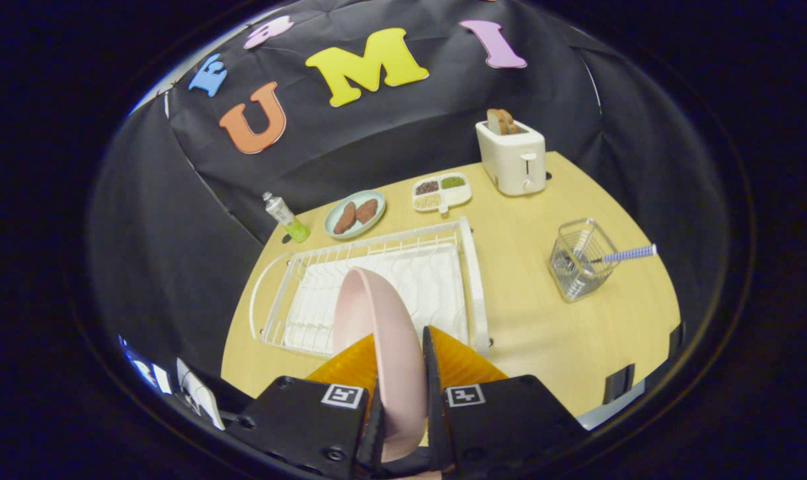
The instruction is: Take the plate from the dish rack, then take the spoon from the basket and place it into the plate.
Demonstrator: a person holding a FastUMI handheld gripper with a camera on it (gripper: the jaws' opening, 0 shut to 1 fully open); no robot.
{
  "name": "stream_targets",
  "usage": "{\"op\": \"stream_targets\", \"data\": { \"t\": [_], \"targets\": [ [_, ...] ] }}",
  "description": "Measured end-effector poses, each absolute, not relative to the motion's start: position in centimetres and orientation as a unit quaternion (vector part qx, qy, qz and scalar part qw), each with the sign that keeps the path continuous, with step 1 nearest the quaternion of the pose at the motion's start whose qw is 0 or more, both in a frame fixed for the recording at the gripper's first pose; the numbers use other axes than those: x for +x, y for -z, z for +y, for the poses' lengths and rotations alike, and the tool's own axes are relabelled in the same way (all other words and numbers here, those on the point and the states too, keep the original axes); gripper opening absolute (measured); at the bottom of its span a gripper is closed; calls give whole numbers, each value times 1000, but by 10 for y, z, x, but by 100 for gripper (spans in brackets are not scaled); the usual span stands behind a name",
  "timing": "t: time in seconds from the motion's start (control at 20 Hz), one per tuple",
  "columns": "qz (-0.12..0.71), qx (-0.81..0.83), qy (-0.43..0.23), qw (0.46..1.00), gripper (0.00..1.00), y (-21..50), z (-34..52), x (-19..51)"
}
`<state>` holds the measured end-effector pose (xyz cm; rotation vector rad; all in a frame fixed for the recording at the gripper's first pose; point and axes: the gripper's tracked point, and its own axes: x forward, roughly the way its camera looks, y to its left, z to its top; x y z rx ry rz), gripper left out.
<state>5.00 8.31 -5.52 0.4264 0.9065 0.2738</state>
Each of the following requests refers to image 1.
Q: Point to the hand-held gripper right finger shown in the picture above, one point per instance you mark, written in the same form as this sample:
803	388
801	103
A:
435	413

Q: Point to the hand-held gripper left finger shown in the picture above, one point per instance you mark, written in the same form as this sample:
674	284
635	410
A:
373	433

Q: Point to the black backdrop cloth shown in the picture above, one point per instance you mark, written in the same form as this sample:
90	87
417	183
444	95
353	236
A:
390	126

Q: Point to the black table clamp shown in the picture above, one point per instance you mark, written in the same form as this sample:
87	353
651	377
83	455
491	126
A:
619	383

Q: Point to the white divided snack dish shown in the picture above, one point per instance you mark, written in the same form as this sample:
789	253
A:
442	193

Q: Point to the green liquid bottle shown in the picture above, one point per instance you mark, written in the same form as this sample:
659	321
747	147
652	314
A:
286	218

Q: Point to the brown toast slice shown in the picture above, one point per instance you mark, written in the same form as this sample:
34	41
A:
510	122
493	122

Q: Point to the white toaster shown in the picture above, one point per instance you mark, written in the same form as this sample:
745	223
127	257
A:
510	163

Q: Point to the brown meat patty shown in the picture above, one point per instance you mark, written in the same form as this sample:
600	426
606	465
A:
344	218
366	210

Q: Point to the pale blue plate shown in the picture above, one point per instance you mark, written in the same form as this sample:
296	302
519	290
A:
371	225

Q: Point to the pink plate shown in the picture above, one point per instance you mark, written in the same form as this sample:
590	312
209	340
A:
390	333

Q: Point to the white side desk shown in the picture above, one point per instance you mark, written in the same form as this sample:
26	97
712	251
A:
200	393

